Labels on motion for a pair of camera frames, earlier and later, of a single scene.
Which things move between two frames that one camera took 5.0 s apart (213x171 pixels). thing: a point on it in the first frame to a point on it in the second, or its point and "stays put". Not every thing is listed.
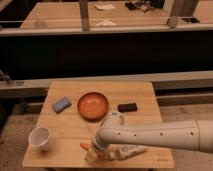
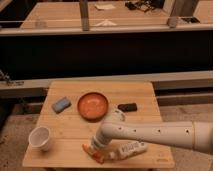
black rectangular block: (128, 107) stays put
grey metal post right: (181, 8) stays put
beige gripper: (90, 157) to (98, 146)
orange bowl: (92, 106) stays put
